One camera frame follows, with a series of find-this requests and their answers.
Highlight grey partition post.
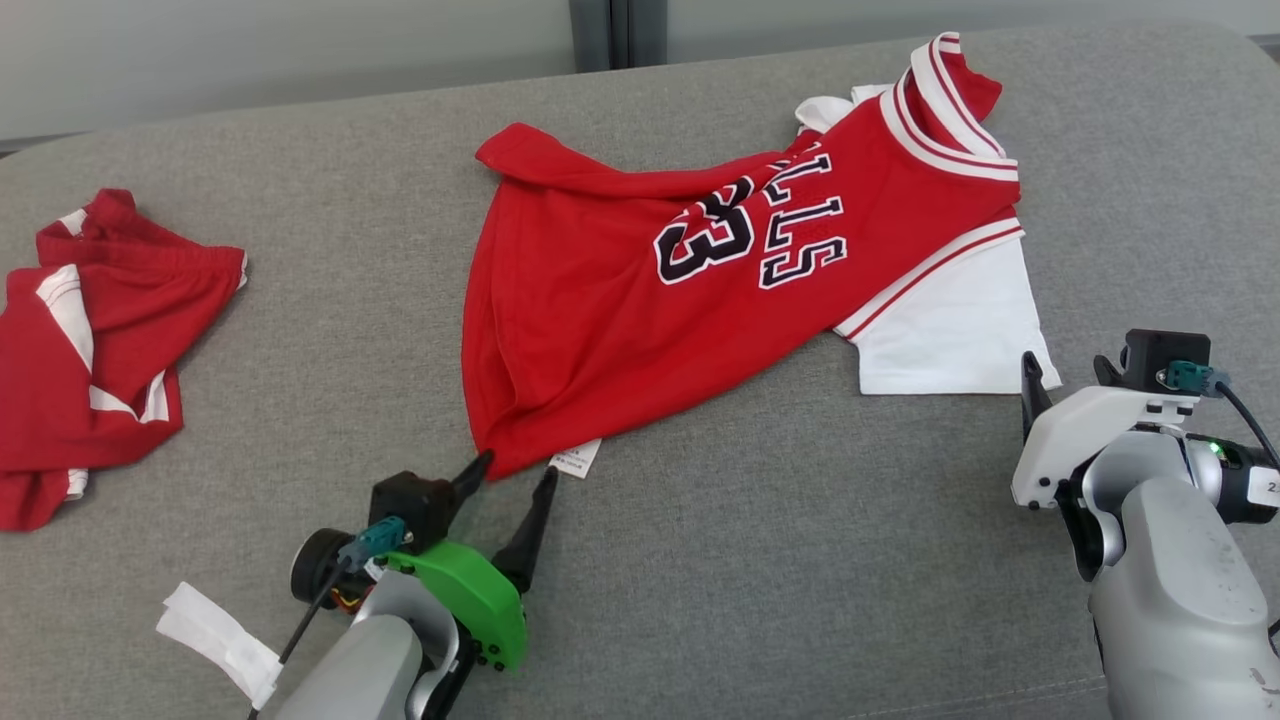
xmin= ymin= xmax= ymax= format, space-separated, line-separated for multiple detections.
xmin=569 ymin=0 xmax=669 ymax=74

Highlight red shorts with white stripes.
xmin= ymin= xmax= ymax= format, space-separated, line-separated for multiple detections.
xmin=0 ymin=187 xmax=249 ymax=533

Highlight teal plug left camera cable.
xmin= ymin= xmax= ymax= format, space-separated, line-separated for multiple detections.
xmin=247 ymin=516 xmax=410 ymax=720

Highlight teal plug camera cable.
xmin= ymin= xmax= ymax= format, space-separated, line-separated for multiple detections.
xmin=247 ymin=516 xmax=410 ymax=720
xmin=1159 ymin=360 xmax=1280 ymax=473

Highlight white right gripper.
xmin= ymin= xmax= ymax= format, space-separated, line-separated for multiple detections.
xmin=1010 ymin=351 xmax=1201 ymax=510

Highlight white tape strip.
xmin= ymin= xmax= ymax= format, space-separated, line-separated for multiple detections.
xmin=156 ymin=581 xmax=284 ymax=710

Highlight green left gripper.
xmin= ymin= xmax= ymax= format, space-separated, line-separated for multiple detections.
xmin=384 ymin=449 xmax=560 ymax=672

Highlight red jersey with white sleeves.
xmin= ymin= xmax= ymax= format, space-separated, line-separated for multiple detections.
xmin=461 ymin=31 xmax=1064 ymax=482

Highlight teal plug right camera cable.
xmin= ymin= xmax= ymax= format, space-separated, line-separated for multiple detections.
xmin=1159 ymin=360 xmax=1280 ymax=473

